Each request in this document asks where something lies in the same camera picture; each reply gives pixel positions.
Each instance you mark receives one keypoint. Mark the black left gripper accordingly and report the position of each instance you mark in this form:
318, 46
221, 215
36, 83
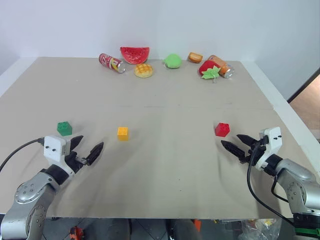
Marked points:
75, 162

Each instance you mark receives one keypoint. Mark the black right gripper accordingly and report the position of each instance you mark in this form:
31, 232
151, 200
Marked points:
256, 152

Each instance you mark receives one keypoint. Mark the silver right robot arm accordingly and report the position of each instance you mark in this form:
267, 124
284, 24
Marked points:
300, 185

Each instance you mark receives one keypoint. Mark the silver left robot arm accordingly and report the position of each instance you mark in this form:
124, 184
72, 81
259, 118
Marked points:
30, 197

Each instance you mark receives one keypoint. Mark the red cube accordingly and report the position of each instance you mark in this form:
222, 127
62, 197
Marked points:
222, 129

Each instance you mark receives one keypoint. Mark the green cube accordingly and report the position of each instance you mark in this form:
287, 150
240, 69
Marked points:
64, 128

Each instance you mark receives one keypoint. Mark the yellow cube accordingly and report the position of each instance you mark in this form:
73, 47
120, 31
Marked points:
122, 133

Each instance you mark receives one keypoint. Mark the beige table mat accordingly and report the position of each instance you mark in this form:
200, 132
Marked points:
160, 162

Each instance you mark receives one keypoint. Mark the orange drink can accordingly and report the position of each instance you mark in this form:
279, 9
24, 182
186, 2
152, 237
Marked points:
221, 65

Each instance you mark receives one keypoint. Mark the red plush strawberry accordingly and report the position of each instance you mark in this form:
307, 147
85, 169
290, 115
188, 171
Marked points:
207, 68

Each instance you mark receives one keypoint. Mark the clear plastic bag clutter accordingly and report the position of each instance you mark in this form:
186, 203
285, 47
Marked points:
260, 230

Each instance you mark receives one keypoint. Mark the orange black tool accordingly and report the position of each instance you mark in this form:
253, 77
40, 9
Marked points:
76, 233

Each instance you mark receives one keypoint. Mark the red soda can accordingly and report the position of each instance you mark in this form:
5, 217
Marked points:
110, 62

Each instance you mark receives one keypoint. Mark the toy melon bread bun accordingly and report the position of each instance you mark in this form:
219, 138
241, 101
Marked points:
143, 70

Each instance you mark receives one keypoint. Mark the small toy bread loaf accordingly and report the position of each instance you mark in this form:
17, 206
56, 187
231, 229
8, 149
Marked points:
195, 57

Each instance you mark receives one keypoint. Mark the dark rounded shape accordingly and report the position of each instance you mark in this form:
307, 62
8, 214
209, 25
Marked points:
182, 230

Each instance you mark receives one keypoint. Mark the toy watermelon slice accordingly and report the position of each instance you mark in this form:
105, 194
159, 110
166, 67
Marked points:
134, 55

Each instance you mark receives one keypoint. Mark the green plush fruit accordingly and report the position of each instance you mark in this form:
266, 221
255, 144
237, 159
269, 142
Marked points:
173, 60

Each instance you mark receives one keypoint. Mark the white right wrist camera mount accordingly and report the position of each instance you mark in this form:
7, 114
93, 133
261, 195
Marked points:
272, 140

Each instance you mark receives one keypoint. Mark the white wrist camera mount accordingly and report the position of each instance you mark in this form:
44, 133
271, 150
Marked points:
272, 140
53, 150

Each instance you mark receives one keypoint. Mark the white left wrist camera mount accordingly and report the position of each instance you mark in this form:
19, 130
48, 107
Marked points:
53, 150

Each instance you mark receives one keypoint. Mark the black door frame strip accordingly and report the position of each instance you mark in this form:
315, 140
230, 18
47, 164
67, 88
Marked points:
303, 85

